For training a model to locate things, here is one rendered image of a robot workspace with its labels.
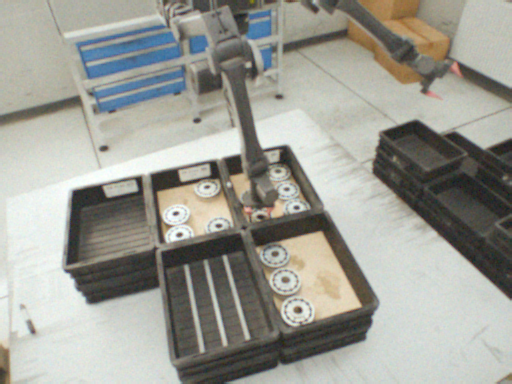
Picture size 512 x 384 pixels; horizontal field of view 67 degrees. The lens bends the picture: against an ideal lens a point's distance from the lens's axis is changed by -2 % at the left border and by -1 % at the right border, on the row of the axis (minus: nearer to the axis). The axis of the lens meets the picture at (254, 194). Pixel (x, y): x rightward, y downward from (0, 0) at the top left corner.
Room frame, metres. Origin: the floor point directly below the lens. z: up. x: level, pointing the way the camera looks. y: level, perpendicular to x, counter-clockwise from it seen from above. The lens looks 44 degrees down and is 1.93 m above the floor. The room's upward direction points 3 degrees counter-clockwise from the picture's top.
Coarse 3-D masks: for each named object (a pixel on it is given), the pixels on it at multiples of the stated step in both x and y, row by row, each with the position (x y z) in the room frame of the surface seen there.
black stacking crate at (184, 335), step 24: (216, 240) 0.83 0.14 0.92; (240, 240) 0.85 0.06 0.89; (168, 264) 0.79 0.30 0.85; (192, 264) 0.80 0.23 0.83; (216, 264) 0.80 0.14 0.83; (240, 264) 0.79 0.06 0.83; (168, 288) 0.70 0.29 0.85; (216, 288) 0.70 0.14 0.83; (240, 288) 0.70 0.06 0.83; (192, 312) 0.62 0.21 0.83; (264, 312) 0.59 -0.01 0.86; (192, 336) 0.54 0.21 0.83; (216, 336) 0.54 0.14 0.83; (240, 336) 0.53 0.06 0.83; (216, 360) 0.45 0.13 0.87; (240, 360) 0.46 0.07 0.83
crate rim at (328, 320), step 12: (300, 216) 0.91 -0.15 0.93; (252, 228) 0.87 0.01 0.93; (336, 228) 0.85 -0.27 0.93; (252, 240) 0.81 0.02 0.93; (252, 252) 0.77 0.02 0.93; (348, 252) 0.75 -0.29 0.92; (360, 276) 0.65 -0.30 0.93; (372, 288) 0.61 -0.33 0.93; (276, 312) 0.56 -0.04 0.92; (360, 312) 0.54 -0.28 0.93; (300, 324) 0.51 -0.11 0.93; (312, 324) 0.51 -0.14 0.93; (324, 324) 0.51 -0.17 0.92; (288, 336) 0.49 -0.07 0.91
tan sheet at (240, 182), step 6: (240, 174) 1.26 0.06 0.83; (234, 180) 1.22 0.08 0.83; (240, 180) 1.22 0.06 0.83; (246, 180) 1.22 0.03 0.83; (294, 180) 1.20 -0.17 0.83; (234, 186) 1.19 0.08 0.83; (240, 186) 1.19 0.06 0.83; (246, 186) 1.18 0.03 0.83; (240, 192) 1.15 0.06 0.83; (300, 192) 1.13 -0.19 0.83; (300, 198) 1.10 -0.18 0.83; (276, 204) 1.07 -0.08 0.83; (282, 204) 1.07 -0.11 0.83; (276, 210) 1.04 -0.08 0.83; (282, 210) 1.04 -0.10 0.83; (246, 216) 1.02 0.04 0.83; (276, 216) 1.01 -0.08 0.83
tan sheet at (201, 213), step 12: (216, 180) 1.23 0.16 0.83; (168, 192) 1.17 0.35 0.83; (180, 192) 1.17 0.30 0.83; (192, 192) 1.16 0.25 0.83; (168, 204) 1.10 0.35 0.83; (180, 204) 1.10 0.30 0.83; (192, 204) 1.10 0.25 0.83; (204, 204) 1.09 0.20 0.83; (216, 204) 1.09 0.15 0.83; (192, 216) 1.03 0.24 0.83; (204, 216) 1.03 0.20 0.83; (216, 216) 1.02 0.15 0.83; (228, 216) 1.02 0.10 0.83; (192, 228) 0.97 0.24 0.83
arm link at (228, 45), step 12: (216, 12) 1.04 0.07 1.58; (228, 12) 1.04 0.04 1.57; (180, 24) 1.30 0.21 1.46; (192, 24) 1.19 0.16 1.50; (204, 24) 1.02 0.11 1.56; (216, 24) 1.02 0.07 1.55; (228, 24) 1.02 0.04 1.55; (180, 36) 1.30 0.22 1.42; (216, 36) 0.99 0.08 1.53; (228, 36) 1.00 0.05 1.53; (240, 36) 1.01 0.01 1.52; (216, 48) 0.98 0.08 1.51; (228, 48) 0.98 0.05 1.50; (240, 48) 0.99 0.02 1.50; (228, 60) 0.99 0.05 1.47
